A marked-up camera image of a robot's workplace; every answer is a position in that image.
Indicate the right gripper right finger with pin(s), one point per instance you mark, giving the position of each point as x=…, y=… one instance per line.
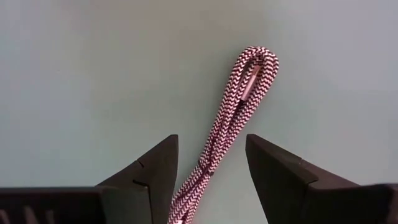
x=280, y=183

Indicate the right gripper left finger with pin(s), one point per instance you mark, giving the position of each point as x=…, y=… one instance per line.
x=158, y=174

